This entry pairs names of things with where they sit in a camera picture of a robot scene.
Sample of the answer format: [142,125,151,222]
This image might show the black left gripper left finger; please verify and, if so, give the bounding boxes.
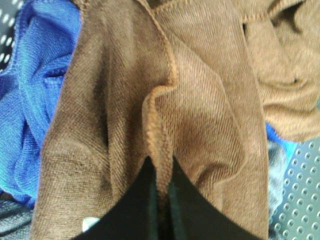
[82,157,159,240]

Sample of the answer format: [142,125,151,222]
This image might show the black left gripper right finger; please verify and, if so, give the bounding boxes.
[168,157,259,240]

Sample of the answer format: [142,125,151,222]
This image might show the brown towel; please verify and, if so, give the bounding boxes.
[30,0,269,240]
[152,0,320,143]

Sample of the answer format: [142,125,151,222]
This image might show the grey towel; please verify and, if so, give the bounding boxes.
[0,193,34,240]

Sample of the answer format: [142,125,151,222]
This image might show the brown towel in basket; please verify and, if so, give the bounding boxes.
[152,0,320,143]

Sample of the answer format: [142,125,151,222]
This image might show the blue towel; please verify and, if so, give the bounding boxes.
[0,0,81,208]

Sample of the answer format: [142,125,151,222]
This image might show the grey perforated laundry basket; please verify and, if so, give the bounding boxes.
[0,0,320,240]

